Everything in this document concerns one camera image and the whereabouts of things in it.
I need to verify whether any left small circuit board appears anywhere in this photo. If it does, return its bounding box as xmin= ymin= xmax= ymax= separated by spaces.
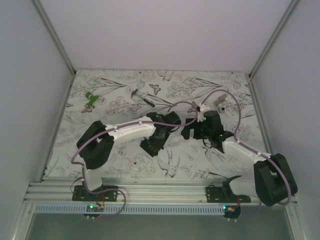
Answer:
xmin=83 ymin=203 xmax=104 ymax=220

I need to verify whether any aluminium corner post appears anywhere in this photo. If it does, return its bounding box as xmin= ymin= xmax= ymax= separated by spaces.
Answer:
xmin=31 ymin=0 xmax=76 ymax=75
xmin=248 ymin=0 xmax=301 ymax=80

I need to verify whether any right small circuit board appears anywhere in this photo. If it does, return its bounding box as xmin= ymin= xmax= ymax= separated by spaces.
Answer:
xmin=223 ymin=205 xmax=241 ymax=223

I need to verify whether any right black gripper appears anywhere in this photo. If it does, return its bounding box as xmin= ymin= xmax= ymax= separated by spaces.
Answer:
xmin=181 ymin=117 xmax=212 ymax=140

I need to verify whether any floral patterned table mat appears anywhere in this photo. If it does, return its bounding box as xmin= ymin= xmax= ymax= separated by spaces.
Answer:
xmin=45 ymin=70 xmax=265 ymax=179

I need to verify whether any left aluminium corner post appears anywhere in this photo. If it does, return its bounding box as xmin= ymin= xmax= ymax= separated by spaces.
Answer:
xmin=31 ymin=0 xmax=76 ymax=75

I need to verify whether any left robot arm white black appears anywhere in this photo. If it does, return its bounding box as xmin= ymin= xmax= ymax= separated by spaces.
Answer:
xmin=76 ymin=111 xmax=181 ymax=201

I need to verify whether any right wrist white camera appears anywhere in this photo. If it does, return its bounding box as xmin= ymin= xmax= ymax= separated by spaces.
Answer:
xmin=197 ymin=104 xmax=211 ymax=122

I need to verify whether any white slotted cable duct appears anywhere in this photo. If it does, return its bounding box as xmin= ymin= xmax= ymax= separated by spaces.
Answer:
xmin=34 ymin=203 xmax=224 ymax=216

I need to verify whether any small black handled hammer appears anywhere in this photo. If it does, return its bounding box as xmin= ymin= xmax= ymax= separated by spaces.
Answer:
xmin=131 ymin=88 xmax=156 ymax=108

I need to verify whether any small circuit board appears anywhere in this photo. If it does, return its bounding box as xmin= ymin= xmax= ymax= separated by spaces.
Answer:
xmin=83 ymin=203 xmax=104 ymax=220
xmin=223 ymin=205 xmax=241 ymax=223

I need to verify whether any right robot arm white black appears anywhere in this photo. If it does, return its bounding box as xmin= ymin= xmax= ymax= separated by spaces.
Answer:
xmin=181 ymin=110 xmax=298 ymax=207

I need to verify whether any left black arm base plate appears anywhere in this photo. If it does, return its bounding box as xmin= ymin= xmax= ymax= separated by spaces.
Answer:
xmin=72 ymin=185 xmax=118 ymax=202

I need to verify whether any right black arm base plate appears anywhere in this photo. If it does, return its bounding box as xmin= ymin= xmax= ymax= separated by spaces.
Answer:
xmin=205 ymin=185 xmax=251 ymax=204

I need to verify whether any aluminium rail front frame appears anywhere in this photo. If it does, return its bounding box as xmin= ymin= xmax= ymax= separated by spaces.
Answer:
xmin=23 ymin=177 xmax=300 ymax=206

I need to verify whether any right aluminium corner post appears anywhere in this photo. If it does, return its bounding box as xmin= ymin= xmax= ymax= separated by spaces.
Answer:
xmin=248 ymin=0 xmax=301 ymax=80

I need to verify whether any black fuse box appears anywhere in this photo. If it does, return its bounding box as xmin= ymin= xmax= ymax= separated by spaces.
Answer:
xmin=140 ymin=139 xmax=164 ymax=157

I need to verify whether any grey metal fitting part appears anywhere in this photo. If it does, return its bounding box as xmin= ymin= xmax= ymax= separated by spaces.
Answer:
xmin=214 ymin=93 xmax=228 ymax=107

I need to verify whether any green plastic connector part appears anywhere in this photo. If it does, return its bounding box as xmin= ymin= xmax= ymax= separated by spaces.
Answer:
xmin=84 ymin=92 xmax=100 ymax=109

